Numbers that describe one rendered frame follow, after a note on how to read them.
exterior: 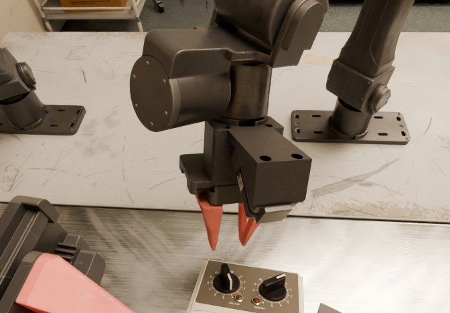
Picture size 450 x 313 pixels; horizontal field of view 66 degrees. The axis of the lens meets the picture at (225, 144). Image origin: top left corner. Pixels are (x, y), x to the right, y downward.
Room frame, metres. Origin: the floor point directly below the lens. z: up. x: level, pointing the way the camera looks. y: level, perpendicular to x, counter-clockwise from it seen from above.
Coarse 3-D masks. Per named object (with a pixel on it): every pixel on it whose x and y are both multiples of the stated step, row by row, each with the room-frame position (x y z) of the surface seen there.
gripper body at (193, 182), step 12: (216, 120) 0.22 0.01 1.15; (228, 120) 0.21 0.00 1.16; (252, 120) 0.22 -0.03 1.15; (264, 120) 0.22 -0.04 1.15; (180, 156) 0.22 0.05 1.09; (192, 156) 0.22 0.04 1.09; (180, 168) 0.21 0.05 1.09; (192, 168) 0.20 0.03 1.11; (192, 180) 0.18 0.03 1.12; (204, 180) 0.18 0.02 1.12; (192, 192) 0.17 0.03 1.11
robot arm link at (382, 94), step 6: (378, 90) 0.36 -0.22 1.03; (384, 90) 0.36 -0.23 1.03; (390, 90) 0.36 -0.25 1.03; (372, 96) 0.36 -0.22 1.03; (378, 96) 0.35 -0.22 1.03; (384, 96) 0.36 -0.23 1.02; (390, 96) 0.37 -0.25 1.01; (372, 102) 0.35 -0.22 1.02; (378, 102) 0.35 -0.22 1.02; (384, 102) 0.36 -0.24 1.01; (372, 108) 0.35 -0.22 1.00; (378, 108) 0.35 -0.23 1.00; (372, 114) 0.36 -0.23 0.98
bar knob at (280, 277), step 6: (276, 276) 0.14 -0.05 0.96; (282, 276) 0.13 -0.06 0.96; (264, 282) 0.13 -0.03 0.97; (270, 282) 0.13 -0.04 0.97; (276, 282) 0.13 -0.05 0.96; (282, 282) 0.13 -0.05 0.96; (264, 288) 0.12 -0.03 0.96; (270, 288) 0.12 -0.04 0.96; (276, 288) 0.12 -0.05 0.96; (282, 288) 0.12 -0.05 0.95; (264, 294) 0.12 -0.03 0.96; (270, 294) 0.12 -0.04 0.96; (276, 294) 0.12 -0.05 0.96; (282, 294) 0.12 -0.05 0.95; (270, 300) 0.11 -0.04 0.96; (276, 300) 0.11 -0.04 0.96
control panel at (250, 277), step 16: (208, 272) 0.15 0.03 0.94; (240, 272) 0.15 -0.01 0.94; (256, 272) 0.15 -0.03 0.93; (272, 272) 0.15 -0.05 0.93; (288, 272) 0.15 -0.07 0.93; (208, 288) 0.13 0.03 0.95; (240, 288) 0.13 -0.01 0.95; (256, 288) 0.13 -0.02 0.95; (288, 288) 0.13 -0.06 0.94; (208, 304) 0.11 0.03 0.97; (224, 304) 0.11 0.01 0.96; (240, 304) 0.11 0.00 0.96; (256, 304) 0.11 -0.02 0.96; (272, 304) 0.11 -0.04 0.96; (288, 304) 0.10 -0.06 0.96
